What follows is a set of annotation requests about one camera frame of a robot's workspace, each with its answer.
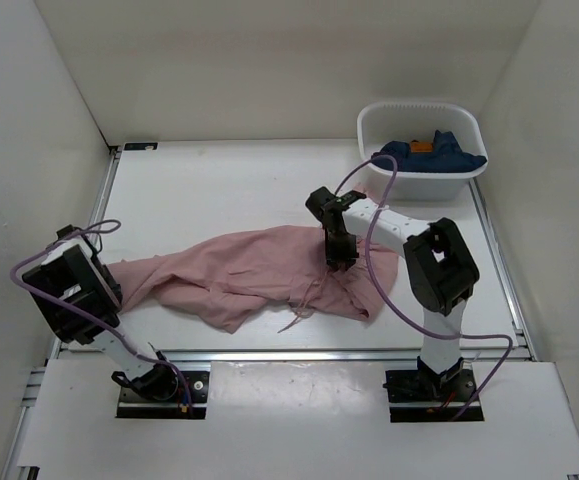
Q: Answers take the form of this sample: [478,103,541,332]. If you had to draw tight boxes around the pink trousers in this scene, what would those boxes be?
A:
[108,225,400,334]

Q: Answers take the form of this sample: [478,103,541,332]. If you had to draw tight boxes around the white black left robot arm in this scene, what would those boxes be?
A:
[10,220,189,402]

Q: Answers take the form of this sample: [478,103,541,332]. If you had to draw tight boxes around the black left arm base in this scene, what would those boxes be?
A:
[111,365,210,420]

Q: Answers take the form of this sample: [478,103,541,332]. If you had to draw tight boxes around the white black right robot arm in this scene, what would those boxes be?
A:
[305,187,480,400]

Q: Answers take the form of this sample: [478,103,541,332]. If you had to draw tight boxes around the dark blue folded trousers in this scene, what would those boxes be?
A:
[372,130,487,174]

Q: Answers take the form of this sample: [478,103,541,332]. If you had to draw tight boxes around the white plastic basin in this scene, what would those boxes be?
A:
[357,101,488,201]

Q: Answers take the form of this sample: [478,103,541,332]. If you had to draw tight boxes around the dark label sticker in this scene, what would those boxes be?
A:
[123,142,158,151]

